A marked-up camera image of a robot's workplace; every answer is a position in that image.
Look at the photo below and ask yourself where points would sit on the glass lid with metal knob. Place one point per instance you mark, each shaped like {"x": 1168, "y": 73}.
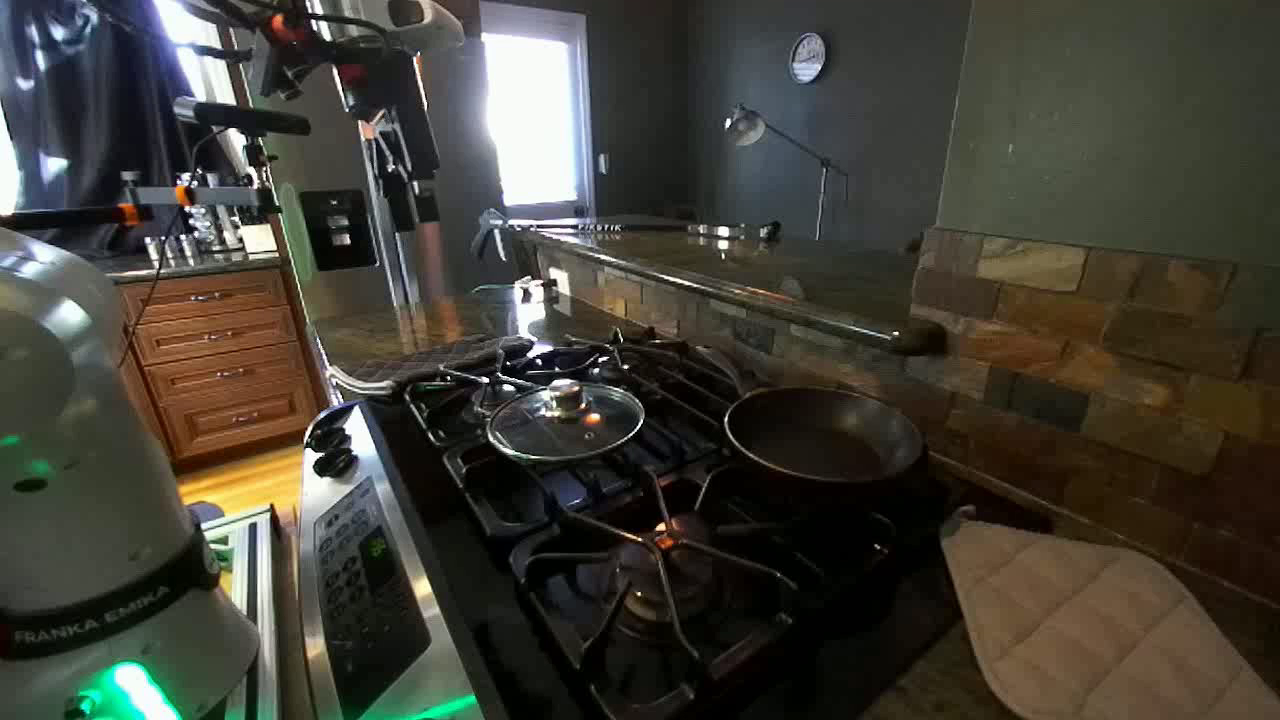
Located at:
{"x": 567, "y": 421}

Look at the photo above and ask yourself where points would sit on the black frying pan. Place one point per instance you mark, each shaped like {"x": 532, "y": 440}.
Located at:
{"x": 820, "y": 434}

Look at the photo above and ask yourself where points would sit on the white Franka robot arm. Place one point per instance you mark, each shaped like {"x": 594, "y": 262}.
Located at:
{"x": 110, "y": 603}

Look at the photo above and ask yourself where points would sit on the black gas stove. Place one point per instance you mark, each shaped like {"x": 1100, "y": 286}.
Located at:
{"x": 653, "y": 580}

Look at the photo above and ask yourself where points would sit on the silver desk lamp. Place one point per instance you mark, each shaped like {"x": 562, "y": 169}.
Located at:
{"x": 746, "y": 127}

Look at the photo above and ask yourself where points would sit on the stainless steel refrigerator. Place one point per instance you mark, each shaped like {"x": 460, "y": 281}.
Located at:
{"x": 376, "y": 67}

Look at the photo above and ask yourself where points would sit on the bright window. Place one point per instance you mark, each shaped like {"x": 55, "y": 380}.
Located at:
{"x": 539, "y": 107}

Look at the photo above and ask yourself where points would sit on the wooden drawer cabinet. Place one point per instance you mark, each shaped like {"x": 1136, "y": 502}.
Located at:
{"x": 222, "y": 359}

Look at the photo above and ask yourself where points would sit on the beige quilted pot holder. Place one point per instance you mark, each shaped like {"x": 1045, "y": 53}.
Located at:
{"x": 1073, "y": 631}

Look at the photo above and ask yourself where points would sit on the round wall clock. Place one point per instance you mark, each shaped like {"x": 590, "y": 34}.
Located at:
{"x": 809, "y": 59}

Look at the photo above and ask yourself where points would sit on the black camera on tripod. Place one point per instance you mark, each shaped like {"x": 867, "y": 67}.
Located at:
{"x": 140, "y": 201}

